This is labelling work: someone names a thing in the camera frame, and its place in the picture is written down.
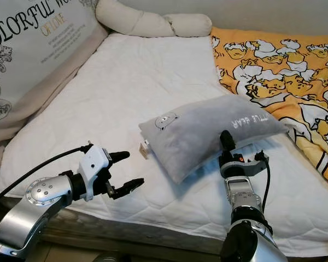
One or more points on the yellow cartoon egg blanket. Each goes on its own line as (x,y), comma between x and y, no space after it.
(279,65)

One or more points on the white quilted mattress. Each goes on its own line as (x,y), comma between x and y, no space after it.
(131,71)

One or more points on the grey robot leg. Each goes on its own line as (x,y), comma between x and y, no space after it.
(106,257)

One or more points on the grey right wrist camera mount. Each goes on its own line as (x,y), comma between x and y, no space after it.
(240,165)

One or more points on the grey bed base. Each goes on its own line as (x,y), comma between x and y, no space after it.
(131,234)

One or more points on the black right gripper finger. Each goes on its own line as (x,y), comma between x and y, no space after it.
(227,142)

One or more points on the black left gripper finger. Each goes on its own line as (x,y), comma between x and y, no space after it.
(129,187)
(120,156)

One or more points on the grey bear pillow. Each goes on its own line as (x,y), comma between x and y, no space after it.
(208,131)

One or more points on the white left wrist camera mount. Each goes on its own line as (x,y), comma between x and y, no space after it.
(94,164)

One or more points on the long cream bolster pillow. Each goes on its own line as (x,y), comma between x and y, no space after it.
(142,22)

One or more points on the large printed lettering cushion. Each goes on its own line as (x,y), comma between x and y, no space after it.
(33,49)

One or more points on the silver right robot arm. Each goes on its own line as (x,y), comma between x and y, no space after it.
(246,218)

